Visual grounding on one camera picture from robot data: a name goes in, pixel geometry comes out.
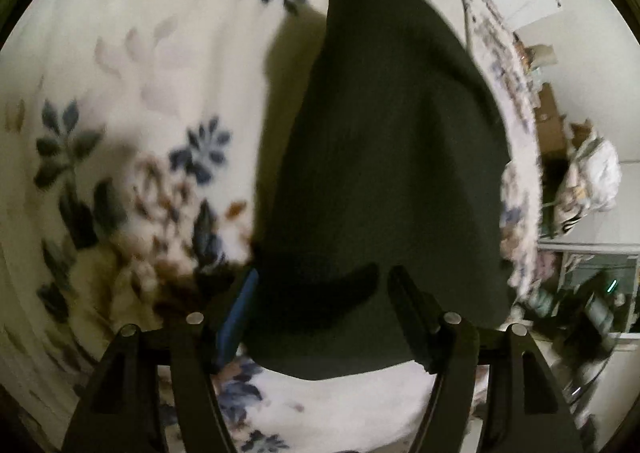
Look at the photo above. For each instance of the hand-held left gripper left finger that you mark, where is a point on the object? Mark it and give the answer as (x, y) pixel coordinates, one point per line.
(237, 318)

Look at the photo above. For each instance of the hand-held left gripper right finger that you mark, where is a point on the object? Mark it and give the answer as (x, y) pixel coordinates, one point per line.
(415, 315)

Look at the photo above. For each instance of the dark striped long-sleeve sweater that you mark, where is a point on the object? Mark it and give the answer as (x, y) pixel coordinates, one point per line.
(380, 158)

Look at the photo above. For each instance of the pile of white clothes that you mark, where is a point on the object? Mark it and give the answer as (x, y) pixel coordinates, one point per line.
(595, 173)

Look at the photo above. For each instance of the white open wardrobe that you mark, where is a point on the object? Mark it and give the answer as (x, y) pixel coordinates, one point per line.
(590, 249)

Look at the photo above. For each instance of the large brown cardboard box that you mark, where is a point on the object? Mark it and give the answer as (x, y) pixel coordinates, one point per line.
(550, 123)

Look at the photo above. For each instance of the floral bed sheet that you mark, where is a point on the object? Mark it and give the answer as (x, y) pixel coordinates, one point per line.
(125, 83)

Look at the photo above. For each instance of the cream table lamp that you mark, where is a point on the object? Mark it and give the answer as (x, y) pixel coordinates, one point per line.
(542, 54)

